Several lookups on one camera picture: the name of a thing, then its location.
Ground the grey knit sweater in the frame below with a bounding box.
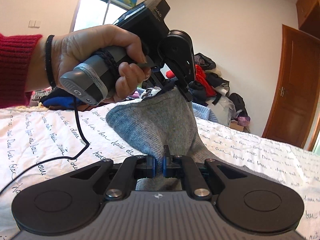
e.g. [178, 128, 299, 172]
[106, 88, 219, 191]

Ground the red sweater sleeve forearm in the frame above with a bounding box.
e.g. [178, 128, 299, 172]
[0, 34, 42, 108]

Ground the tall heap of clothes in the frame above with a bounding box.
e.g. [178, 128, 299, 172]
[191, 53, 251, 128]

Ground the pile of dark clothes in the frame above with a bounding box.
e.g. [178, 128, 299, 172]
[30, 87, 75, 110]

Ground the person's left hand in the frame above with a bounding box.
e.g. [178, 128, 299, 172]
[52, 25, 150, 106]

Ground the red jacket on pile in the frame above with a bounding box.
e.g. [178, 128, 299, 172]
[165, 64, 217, 98]

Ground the pink purple garment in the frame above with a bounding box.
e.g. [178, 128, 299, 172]
[131, 91, 140, 99]

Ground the light blue knit blanket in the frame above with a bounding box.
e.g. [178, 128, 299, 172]
[192, 102, 219, 123]

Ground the white quilt with script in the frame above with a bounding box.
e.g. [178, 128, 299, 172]
[1, 105, 319, 239]

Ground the brown wooden door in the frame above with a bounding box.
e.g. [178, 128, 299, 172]
[263, 25, 319, 148]

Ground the window with metal frame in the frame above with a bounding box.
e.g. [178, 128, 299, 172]
[70, 0, 127, 31]

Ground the black cable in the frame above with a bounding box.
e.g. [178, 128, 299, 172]
[0, 96, 90, 198]

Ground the black hair tie wristband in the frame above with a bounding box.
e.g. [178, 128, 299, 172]
[44, 35, 57, 88]

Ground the white wall switch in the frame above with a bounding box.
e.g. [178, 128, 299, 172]
[28, 20, 41, 28]

